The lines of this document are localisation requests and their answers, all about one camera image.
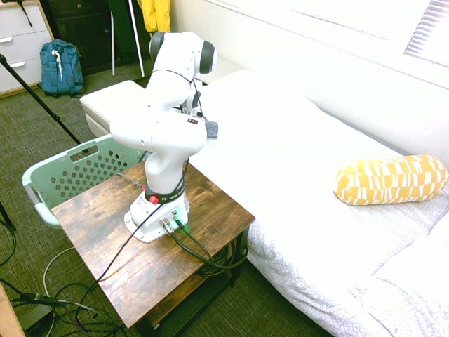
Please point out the grey clothes with black waistband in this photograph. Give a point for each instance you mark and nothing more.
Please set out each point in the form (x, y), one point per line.
(212, 129)

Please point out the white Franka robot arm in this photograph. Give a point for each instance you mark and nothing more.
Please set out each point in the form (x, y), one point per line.
(158, 140)

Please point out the mint green laundry basket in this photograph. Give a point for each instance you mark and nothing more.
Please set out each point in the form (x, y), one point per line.
(70, 172)

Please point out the white bed mattress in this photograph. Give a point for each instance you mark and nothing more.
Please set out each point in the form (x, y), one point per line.
(298, 175)

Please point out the white padded bench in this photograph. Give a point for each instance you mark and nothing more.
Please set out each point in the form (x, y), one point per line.
(105, 102)

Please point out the rustic wooden side table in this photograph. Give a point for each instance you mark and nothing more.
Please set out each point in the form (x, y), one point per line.
(105, 238)

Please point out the white pole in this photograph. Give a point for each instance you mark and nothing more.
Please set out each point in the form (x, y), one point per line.
(113, 42)
(137, 38)

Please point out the yellow white bolster pillow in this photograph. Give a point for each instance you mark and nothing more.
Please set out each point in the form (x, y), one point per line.
(389, 179)

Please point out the yellow jacket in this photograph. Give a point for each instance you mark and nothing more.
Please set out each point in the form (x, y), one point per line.
(154, 14)

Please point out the black tripod leg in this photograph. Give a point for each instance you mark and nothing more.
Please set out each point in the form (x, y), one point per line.
(42, 103)

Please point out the blue backpack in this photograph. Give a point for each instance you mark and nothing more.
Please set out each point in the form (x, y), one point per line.
(59, 66)

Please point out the dark wooden cabinet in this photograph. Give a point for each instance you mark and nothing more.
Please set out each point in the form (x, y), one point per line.
(87, 28)

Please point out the white patterned pillow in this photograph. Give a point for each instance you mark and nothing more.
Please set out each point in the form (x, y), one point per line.
(403, 298)

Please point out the black power brick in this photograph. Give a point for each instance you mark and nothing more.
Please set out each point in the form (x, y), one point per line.
(35, 317)

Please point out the white drawer dresser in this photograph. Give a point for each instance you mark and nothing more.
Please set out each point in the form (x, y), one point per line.
(21, 38)

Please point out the window blinds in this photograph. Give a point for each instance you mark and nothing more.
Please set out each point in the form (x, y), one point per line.
(429, 31)

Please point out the light wooden furniture edge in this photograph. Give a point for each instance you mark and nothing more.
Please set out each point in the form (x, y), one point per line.
(8, 316)

